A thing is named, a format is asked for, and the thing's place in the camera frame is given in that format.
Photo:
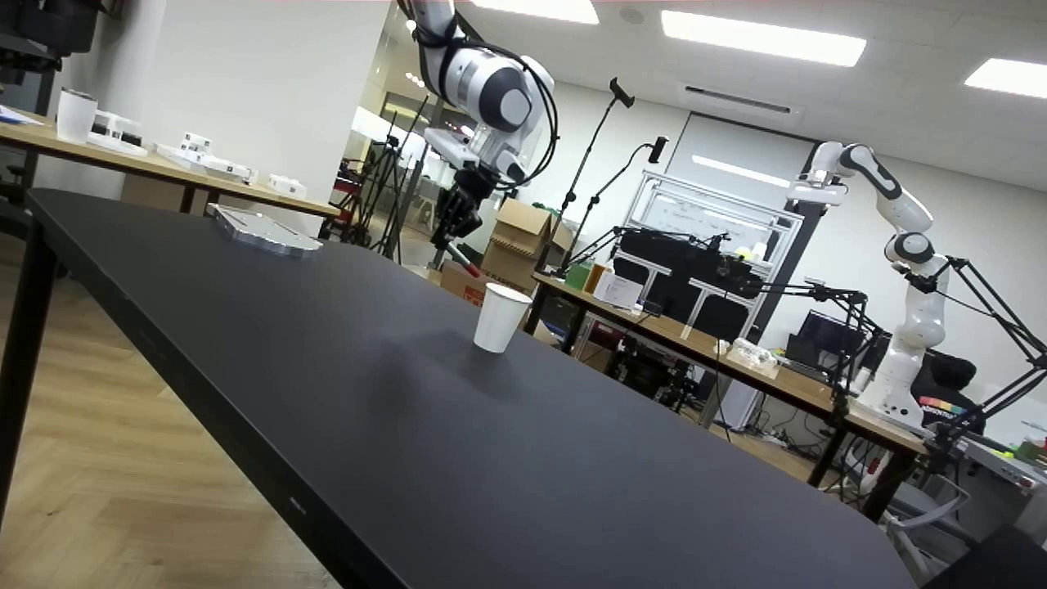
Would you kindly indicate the wooden side table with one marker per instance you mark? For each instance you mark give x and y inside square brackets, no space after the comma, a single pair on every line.
[146,166]

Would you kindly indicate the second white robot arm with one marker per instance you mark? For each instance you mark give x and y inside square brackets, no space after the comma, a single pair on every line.
[912,254]

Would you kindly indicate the wooden desk in background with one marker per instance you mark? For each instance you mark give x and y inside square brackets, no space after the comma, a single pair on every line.
[760,371]

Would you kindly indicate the white rack with black bins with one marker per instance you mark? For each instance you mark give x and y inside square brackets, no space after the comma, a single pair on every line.
[709,258]

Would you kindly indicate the white paper cup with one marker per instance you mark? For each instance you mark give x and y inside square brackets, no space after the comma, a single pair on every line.
[499,319]

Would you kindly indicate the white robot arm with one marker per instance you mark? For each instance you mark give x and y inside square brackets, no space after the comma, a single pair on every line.
[510,99]

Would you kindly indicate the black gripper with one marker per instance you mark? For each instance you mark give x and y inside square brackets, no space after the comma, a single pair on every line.
[455,210]

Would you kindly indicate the cardboard box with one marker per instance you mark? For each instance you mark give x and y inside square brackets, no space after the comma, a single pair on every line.
[517,244]

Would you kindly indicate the white tray on table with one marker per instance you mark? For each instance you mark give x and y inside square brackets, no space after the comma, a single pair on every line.
[259,231]

